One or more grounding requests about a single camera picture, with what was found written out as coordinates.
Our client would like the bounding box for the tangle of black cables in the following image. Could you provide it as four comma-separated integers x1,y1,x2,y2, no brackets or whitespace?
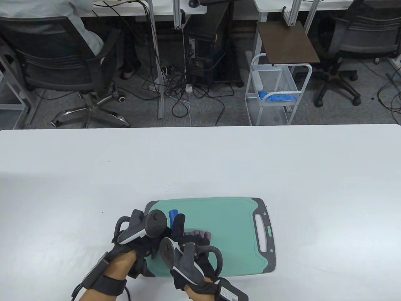
140,55,227,126

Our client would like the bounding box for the green grey cutting board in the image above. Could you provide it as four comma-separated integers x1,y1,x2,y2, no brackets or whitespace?
143,197,277,278

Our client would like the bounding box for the person's right hand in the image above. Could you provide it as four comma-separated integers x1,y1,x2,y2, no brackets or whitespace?
169,214,220,291

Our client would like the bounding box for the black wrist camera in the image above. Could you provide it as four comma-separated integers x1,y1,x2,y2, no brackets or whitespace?
205,277,250,301
71,253,128,300

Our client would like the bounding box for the black mesh chair chrome base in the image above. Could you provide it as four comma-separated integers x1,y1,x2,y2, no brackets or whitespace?
0,16,130,129

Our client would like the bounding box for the black grey hand controller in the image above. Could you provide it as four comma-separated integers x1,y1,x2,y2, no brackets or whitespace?
111,209,168,245
159,237,223,285

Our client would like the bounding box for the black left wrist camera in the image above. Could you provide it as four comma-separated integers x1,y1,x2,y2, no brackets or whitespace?
71,253,128,300

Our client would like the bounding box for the person's left hand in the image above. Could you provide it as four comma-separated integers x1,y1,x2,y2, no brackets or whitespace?
110,226,173,278

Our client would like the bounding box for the black grey left hand controller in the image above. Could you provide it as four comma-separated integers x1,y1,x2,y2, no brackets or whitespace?
111,209,168,245

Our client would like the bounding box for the white desk with cables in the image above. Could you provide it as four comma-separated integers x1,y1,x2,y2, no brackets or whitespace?
89,0,208,119

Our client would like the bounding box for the blue cloth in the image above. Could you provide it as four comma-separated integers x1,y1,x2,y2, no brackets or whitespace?
257,90,298,103

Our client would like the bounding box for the dark brown board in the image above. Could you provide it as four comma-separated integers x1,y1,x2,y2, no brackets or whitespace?
257,21,321,65

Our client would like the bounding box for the black looped cable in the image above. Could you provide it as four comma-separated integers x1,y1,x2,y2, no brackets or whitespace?
375,74,401,114

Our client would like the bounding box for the black computer tower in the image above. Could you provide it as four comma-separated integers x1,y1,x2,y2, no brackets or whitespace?
187,3,245,88

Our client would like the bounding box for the grey mesh chair black base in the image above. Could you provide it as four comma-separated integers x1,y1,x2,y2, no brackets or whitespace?
314,7,401,108

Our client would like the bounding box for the white desk with aluminium post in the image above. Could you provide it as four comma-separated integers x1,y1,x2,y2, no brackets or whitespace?
253,0,356,57

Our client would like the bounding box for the person's right forearm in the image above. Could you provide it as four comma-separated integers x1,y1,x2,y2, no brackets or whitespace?
185,276,220,301

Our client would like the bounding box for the white metal mesh cart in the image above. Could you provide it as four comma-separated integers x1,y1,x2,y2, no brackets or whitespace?
245,53,313,126

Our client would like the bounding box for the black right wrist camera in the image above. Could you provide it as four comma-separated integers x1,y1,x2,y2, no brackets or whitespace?
205,277,250,301

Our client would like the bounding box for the aluminium profile post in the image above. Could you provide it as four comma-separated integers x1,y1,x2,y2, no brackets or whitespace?
173,0,186,30
281,0,302,27

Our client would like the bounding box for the person's left forearm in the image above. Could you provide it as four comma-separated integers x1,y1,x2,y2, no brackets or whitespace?
77,250,138,301

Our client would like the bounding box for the white metal table frame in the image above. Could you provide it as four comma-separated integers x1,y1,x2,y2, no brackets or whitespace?
0,39,35,126

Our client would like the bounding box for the black grey right hand controller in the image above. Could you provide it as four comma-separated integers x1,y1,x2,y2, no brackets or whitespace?
159,237,223,285

